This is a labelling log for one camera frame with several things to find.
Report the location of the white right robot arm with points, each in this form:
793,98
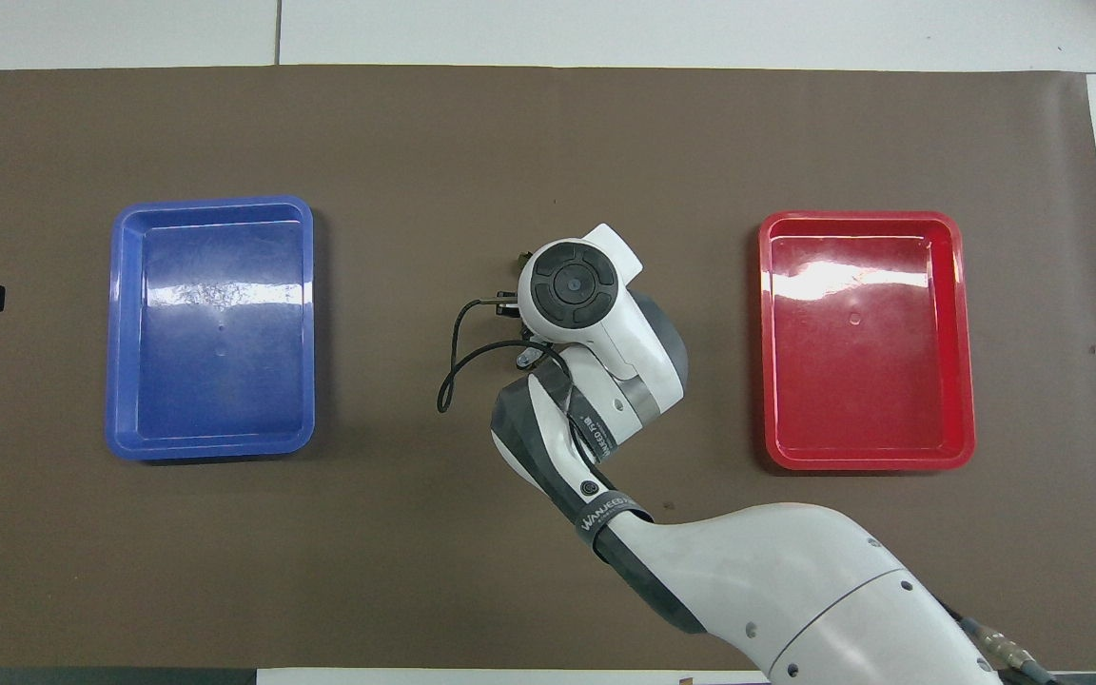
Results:
795,590

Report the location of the blue plastic tray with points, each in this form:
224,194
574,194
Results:
215,381

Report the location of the brown table mat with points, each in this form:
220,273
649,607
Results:
415,571

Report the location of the red plastic tray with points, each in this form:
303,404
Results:
867,400

